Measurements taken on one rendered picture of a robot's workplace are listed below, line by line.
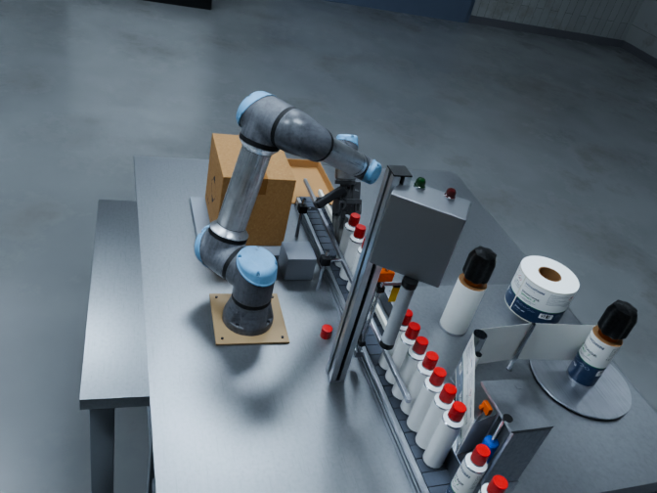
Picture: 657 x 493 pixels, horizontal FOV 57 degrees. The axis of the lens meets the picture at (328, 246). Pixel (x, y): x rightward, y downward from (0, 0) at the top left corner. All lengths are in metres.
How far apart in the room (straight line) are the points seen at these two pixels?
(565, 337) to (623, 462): 0.36
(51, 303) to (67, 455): 0.85
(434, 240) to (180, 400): 0.76
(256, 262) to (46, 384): 1.35
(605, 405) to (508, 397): 0.59
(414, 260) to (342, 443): 0.52
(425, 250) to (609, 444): 0.83
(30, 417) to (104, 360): 1.00
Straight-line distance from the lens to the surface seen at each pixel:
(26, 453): 2.58
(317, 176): 2.64
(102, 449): 1.83
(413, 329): 1.58
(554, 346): 1.94
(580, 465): 1.79
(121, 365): 1.70
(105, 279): 1.95
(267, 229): 2.07
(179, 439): 1.55
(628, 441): 1.94
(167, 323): 1.81
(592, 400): 1.97
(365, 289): 1.50
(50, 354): 2.89
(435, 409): 1.50
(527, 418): 1.42
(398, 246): 1.36
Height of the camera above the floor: 2.09
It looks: 34 degrees down
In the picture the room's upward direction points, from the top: 15 degrees clockwise
